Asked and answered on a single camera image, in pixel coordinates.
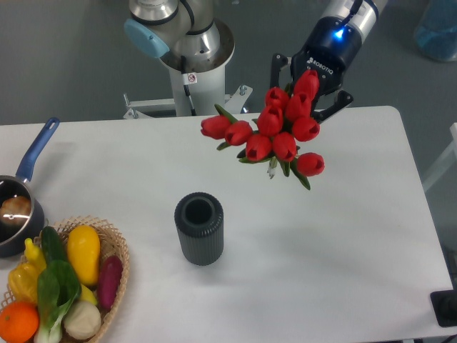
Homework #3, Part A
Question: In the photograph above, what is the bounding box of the purple eggplant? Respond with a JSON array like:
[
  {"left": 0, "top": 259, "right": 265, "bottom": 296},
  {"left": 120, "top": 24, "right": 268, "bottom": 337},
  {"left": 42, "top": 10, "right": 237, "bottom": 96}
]
[{"left": 97, "top": 255, "right": 123, "bottom": 310}]

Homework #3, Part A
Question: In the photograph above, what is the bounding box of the yellow squash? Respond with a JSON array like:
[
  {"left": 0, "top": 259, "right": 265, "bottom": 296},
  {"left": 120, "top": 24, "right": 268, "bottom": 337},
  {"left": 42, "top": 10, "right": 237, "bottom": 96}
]
[{"left": 66, "top": 225, "right": 101, "bottom": 287}]

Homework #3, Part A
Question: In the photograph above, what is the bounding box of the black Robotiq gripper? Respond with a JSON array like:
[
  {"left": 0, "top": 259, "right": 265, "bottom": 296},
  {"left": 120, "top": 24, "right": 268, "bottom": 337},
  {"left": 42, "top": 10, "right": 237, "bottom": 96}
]
[{"left": 269, "top": 16, "right": 361, "bottom": 124}]

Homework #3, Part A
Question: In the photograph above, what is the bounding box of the orange fruit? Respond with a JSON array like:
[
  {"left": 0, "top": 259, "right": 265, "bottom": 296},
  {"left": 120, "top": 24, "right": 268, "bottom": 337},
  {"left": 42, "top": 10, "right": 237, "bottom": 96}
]
[{"left": 1, "top": 302, "right": 39, "bottom": 342}]

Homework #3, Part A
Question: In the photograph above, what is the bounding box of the blue handled saucepan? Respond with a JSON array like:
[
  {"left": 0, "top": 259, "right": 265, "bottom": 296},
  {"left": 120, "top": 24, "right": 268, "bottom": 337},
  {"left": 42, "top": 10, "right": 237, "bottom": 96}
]
[{"left": 1, "top": 117, "right": 60, "bottom": 258}]

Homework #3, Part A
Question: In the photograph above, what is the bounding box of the dark grey ribbed vase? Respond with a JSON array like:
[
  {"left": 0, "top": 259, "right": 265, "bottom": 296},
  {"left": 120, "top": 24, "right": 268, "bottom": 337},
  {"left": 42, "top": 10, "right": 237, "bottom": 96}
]
[{"left": 174, "top": 192, "right": 224, "bottom": 266}]

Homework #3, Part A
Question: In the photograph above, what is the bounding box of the white frame at right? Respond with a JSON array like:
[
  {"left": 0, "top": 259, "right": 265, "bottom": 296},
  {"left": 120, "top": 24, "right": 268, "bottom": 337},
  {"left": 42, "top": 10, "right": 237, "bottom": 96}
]
[{"left": 422, "top": 123, "right": 456, "bottom": 193}]

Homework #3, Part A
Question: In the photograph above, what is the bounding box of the yellow banana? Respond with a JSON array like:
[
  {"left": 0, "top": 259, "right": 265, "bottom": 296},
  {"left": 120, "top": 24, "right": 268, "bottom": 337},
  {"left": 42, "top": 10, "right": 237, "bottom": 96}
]
[{"left": 79, "top": 284, "right": 98, "bottom": 306}]

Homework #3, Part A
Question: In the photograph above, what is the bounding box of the yellow bell pepper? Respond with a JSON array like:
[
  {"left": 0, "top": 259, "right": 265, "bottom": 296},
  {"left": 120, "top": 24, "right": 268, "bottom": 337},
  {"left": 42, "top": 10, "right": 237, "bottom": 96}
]
[{"left": 8, "top": 262, "right": 39, "bottom": 304}]

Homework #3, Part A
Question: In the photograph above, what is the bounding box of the red tulip bouquet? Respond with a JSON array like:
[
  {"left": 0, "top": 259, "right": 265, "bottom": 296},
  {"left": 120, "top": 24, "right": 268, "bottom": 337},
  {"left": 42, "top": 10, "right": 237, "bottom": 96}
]
[{"left": 201, "top": 70, "right": 325, "bottom": 190}]

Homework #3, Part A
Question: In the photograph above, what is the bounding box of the green bok choy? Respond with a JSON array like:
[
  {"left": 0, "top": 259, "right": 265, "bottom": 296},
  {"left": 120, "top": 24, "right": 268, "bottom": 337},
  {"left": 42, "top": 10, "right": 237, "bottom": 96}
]
[{"left": 34, "top": 260, "right": 81, "bottom": 342}]

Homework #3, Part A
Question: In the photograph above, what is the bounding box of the black device at edge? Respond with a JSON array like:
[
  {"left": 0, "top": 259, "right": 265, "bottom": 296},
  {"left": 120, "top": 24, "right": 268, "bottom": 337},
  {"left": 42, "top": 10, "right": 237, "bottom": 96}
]
[{"left": 430, "top": 289, "right": 456, "bottom": 327}]

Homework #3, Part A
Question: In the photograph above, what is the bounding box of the blue translucent container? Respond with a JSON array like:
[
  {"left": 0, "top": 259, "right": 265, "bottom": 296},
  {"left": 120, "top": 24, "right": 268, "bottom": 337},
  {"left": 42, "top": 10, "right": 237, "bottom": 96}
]
[{"left": 413, "top": 0, "right": 456, "bottom": 62}]

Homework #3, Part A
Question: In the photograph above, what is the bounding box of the brown bread roll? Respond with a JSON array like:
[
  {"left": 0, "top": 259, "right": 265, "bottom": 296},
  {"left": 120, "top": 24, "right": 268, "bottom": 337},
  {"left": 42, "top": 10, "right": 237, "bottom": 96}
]
[{"left": 1, "top": 196, "right": 31, "bottom": 227}]

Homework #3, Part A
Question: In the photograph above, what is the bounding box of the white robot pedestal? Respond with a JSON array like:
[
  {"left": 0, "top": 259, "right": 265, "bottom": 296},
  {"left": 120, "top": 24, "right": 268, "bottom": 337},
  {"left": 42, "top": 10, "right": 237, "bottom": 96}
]
[{"left": 124, "top": 65, "right": 253, "bottom": 119}]

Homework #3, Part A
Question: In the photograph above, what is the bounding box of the small yellow pepper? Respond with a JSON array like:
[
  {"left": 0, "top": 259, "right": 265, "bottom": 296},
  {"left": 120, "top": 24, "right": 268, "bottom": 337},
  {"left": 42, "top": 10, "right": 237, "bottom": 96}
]
[{"left": 24, "top": 238, "right": 46, "bottom": 273}]

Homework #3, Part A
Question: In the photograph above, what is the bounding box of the green cucumber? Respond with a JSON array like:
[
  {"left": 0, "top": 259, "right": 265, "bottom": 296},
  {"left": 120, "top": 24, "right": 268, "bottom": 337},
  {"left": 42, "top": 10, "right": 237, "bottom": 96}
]
[{"left": 41, "top": 226, "right": 68, "bottom": 265}]

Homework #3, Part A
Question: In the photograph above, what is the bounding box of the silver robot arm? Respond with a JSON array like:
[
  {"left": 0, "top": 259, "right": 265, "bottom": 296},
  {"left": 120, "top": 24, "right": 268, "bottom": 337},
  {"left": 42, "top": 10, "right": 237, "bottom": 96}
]
[{"left": 124, "top": 1, "right": 386, "bottom": 122}]

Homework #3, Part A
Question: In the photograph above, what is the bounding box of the black cable on pedestal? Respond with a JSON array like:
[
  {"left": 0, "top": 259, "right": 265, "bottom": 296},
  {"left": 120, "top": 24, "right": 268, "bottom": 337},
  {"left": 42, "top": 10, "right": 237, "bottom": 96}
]
[{"left": 180, "top": 55, "right": 196, "bottom": 117}]

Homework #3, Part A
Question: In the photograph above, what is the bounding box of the woven wicker basket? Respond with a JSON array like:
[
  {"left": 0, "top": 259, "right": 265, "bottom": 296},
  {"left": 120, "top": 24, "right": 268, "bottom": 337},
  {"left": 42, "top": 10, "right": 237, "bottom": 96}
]
[{"left": 1, "top": 217, "right": 129, "bottom": 342}]

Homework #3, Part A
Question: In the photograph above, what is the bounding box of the beige garlic bulb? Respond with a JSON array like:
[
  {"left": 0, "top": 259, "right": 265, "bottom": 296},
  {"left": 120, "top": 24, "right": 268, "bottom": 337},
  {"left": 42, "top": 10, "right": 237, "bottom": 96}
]
[{"left": 64, "top": 301, "right": 101, "bottom": 340}]

